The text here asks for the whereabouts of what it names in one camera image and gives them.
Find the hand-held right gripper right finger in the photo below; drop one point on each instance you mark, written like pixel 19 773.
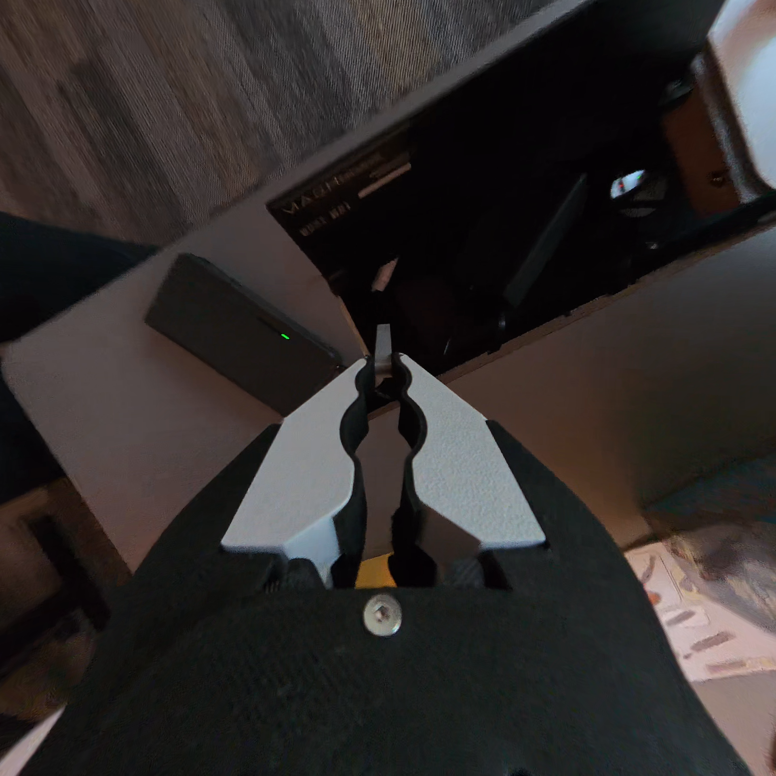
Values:
pixel 467 473

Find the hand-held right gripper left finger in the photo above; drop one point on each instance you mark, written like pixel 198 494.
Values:
pixel 303 485

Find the white desk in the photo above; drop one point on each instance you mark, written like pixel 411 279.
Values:
pixel 576 424

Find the dark grey hub green lights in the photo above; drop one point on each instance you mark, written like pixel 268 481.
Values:
pixel 230 327

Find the colourful printed mat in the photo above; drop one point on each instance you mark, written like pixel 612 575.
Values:
pixel 715 606

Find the black open box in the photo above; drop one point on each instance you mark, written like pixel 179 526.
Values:
pixel 485 182

